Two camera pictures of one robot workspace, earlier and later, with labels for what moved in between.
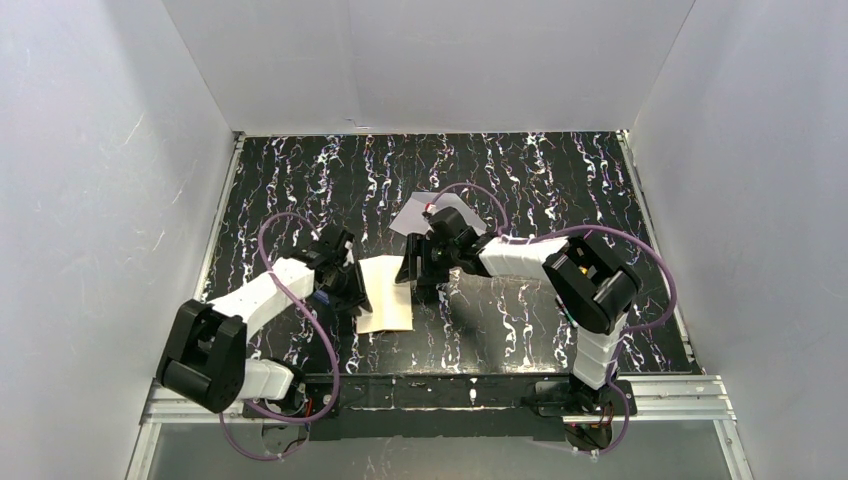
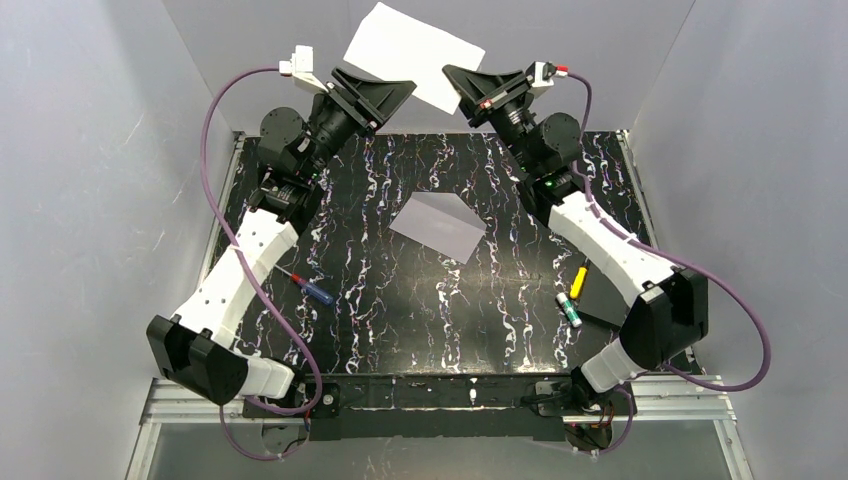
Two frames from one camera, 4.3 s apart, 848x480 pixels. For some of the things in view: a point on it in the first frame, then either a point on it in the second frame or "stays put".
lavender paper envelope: (411, 221) stays put
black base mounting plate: (445, 406) stays put
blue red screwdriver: (322, 296) stays put
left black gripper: (351, 283) -> (357, 105)
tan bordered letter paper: (390, 301) -> (396, 47)
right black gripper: (419, 263) -> (502, 98)
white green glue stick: (565, 309) stays put
